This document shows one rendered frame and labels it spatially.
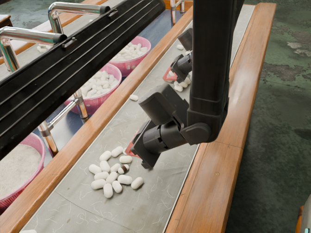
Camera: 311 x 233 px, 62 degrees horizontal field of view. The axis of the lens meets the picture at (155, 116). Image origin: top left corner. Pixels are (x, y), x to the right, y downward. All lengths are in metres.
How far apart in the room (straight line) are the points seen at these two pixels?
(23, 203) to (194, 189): 0.40
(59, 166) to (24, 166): 0.12
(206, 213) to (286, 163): 1.24
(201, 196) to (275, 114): 1.56
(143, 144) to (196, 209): 0.18
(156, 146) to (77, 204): 0.26
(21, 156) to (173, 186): 0.46
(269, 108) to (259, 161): 0.56
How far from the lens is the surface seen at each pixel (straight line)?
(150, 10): 0.72
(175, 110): 0.48
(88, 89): 1.05
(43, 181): 0.73
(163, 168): 0.71
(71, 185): 0.73
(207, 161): 0.69
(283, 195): 1.65
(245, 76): 1.02
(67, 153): 0.77
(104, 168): 0.71
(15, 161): 0.86
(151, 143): 0.55
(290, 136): 1.98
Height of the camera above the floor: 1.30
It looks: 41 degrees down
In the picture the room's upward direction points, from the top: 4 degrees counter-clockwise
